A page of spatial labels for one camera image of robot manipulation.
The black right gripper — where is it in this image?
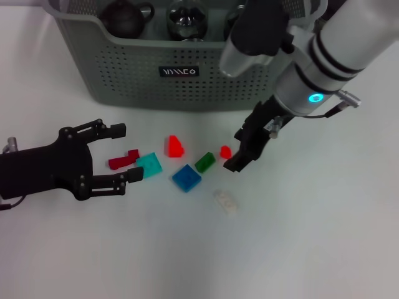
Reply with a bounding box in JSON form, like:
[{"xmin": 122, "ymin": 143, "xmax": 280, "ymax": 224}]
[{"xmin": 223, "ymin": 94, "xmax": 296, "ymax": 173}]

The grey-green perforated storage bin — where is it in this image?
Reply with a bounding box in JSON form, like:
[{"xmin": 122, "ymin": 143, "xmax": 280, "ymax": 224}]
[{"xmin": 40, "ymin": 0, "xmax": 329, "ymax": 112}]

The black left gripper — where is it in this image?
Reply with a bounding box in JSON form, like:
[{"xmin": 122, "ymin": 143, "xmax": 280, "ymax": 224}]
[{"xmin": 0, "ymin": 118, "xmax": 145, "ymax": 202}]

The teal square plate brick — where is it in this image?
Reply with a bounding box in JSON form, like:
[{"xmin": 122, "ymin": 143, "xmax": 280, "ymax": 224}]
[{"xmin": 135, "ymin": 151, "xmax": 163, "ymax": 179}]

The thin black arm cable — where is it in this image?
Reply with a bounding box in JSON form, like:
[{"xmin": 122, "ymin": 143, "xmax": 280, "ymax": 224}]
[
  {"xmin": 0, "ymin": 195, "xmax": 25, "ymax": 211},
  {"xmin": 304, "ymin": 103, "xmax": 347, "ymax": 120}
]

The white plate brick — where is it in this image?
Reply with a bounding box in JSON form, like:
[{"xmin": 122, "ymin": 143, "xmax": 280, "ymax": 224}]
[{"xmin": 213, "ymin": 189, "xmax": 239, "ymax": 216}]

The dark red long brick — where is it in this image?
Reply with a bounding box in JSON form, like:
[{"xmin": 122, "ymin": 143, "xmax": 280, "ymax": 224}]
[{"xmin": 107, "ymin": 149, "xmax": 140, "ymax": 171}]

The tall red wedge brick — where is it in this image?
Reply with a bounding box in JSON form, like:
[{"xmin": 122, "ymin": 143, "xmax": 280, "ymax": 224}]
[{"xmin": 163, "ymin": 135, "xmax": 185, "ymax": 159}]

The green rectangular brick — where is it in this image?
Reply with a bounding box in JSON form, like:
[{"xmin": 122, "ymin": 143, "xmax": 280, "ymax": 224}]
[{"xmin": 194, "ymin": 151, "xmax": 216, "ymax": 173}]

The black ceramic teapot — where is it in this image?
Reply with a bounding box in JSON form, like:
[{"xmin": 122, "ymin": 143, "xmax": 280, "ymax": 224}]
[{"xmin": 99, "ymin": 0, "xmax": 156, "ymax": 40}]

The blue square plate brick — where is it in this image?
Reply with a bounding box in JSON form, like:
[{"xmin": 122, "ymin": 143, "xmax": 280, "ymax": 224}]
[{"xmin": 171, "ymin": 164, "xmax": 203, "ymax": 193}]

